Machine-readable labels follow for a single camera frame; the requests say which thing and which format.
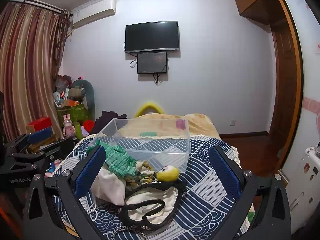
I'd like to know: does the white air conditioner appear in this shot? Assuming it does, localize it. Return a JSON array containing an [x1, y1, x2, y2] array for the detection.
[[72, 0, 117, 29]]

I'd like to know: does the clear plastic storage box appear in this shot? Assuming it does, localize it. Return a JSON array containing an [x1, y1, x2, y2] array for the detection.
[[89, 118, 192, 174]]

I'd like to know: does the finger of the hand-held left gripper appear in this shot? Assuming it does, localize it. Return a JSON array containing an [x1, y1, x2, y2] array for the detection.
[[4, 128, 53, 155], [12, 137, 78, 171]]

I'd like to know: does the white wardrobe sliding door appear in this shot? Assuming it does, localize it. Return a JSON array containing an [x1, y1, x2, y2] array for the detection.
[[280, 0, 320, 170]]

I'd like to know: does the black wall television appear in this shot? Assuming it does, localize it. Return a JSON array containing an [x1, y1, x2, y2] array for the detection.
[[125, 21, 180, 54]]

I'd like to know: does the green knitted cloth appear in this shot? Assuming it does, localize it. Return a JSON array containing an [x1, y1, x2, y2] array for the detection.
[[86, 144, 140, 180]]

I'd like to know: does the striped brown curtain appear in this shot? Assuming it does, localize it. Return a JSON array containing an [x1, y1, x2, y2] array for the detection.
[[0, 2, 72, 143]]

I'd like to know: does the small black wall monitor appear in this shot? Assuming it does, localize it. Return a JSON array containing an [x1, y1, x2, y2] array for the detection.
[[137, 52, 168, 75]]

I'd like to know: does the grey-green long plush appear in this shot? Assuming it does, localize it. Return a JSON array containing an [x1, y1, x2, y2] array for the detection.
[[71, 80, 95, 120]]

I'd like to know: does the white curtain rail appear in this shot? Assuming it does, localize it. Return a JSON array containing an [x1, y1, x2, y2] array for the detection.
[[11, 0, 64, 13]]

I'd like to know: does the red box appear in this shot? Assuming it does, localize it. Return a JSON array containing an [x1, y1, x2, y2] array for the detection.
[[26, 117, 52, 132]]

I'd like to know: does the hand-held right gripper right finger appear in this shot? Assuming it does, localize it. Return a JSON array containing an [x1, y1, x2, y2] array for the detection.
[[209, 145, 292, 240]]

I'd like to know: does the white appliance with stickers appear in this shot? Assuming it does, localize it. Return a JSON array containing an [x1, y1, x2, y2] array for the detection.
[[285, 142, 320, 235]]

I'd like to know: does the yellow plush toy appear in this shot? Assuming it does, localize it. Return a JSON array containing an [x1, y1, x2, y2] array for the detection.
[[156, 165, 180, 182]]

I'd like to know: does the cream bag with black straps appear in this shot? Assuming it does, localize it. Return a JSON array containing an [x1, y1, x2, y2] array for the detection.
[[119, 180, 187, 232]]

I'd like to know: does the pile of assorted toys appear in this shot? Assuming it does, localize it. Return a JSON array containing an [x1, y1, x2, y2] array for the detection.
[[52, 74, 85, 108]]

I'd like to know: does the yellow ring pillow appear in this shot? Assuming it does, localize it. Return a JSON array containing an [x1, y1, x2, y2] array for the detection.
[[135, 101, 165, 118]]

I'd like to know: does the yellow blanket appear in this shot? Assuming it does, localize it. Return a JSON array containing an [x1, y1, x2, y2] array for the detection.
[[117, 112, 222, 140]]

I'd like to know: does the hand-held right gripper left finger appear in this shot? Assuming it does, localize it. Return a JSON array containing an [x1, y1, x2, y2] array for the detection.
[[22, 145, 107, 240]]

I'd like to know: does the blue patterned blanket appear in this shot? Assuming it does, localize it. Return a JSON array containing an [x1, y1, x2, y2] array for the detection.
[[45, 135, 255, 240]]

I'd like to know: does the brown wooden door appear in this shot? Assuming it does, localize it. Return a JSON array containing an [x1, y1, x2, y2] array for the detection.
[[269, 0, 304, 173]]

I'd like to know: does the beige patterned cloth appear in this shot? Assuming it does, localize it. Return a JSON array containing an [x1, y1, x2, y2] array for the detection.
[[125, 160, 157, 188]]

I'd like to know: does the green storage box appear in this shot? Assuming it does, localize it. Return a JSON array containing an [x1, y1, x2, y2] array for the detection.
[[56, 102, 92, 130]]

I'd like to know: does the white cloth pouch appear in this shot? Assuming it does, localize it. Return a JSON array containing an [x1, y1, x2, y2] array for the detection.
[[88, 166, 125, 220]]

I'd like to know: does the dark purple cloth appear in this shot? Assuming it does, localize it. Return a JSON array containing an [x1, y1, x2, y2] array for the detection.
[[90, 110, 127, 134]]

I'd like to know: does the wooden overhead cabinet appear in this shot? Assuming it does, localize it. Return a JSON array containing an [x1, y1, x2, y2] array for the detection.
[[234, 0, 288, 25]]

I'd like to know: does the pink rabbit toy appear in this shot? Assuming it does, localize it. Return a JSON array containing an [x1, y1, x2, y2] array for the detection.
[[62, 114, 76, 138]]

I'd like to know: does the metal chain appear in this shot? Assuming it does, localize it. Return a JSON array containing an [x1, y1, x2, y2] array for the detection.
[[110, 225, 150, 240]]

